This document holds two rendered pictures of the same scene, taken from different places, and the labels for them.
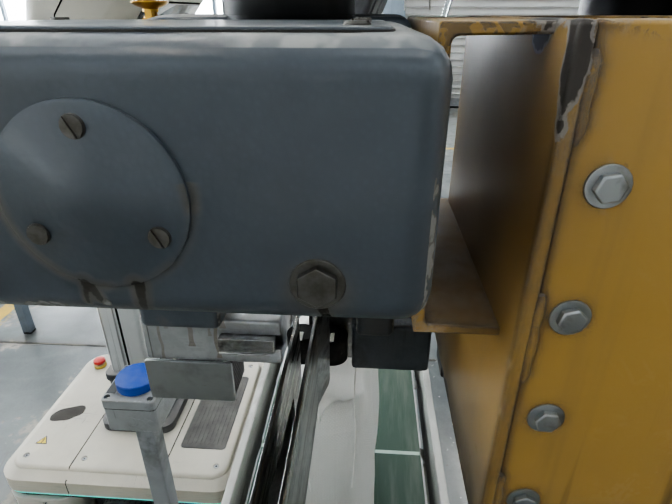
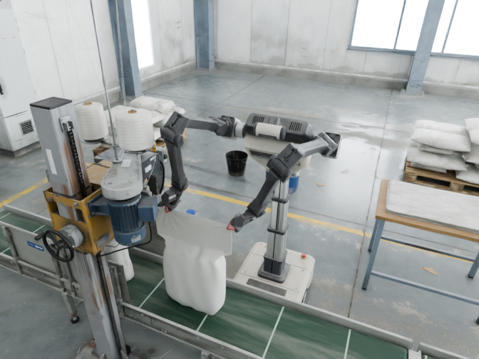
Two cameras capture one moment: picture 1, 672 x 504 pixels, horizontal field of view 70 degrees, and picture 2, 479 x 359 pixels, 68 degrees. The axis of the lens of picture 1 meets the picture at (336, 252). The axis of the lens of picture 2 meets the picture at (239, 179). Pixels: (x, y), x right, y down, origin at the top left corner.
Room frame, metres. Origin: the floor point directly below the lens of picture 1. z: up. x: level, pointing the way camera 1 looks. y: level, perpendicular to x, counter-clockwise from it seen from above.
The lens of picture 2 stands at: (1.50, -1.45, 2.20)
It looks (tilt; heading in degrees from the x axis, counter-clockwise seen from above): 29 degrees down; 109
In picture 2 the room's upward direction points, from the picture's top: 1 degrees clockwise
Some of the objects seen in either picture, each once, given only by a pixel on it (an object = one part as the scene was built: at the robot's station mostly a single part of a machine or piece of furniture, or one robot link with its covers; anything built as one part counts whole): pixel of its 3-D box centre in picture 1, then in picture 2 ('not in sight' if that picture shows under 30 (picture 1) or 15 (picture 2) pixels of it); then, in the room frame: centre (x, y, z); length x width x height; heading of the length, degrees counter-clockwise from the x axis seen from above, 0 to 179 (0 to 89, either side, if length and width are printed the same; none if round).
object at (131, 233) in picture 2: not in sight; (127, 218); (0.55, -0.31, 1.21); 0.15 x 0.15 x 0.25
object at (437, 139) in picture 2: not in sight; (440, 139); (2.53, 3.19, 0.57); 0.66 x 0.42 x 0.13; 169
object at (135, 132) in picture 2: not in sight; (135, 129); (0.55, -0.17, 1.61); 0.17 x 0.17 x 0.17
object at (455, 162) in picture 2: not in sight; (435, 157); (2.53, 3.14, 0.33); 0.66 x 0.43 x 0.13; 176
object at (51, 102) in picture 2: not in sight; (50, 102); (0.31, -0.36, 1.76); 0.12 x 0.11 x 0.01; 86
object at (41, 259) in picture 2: not in sight; (63, 266); (-0.16, -0.16, 0.54); 1.05 x 0.02 x 0.41; 176
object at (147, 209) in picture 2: not in sight; (148, 211); (0.65, -0.28, 1.25); 0.10 x 0.08 x 0.12; 111
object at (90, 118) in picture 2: not in sight; (90, 120); (0.29, -0.15, 1.61); 0.15 x 0.14 x 0.17; 176
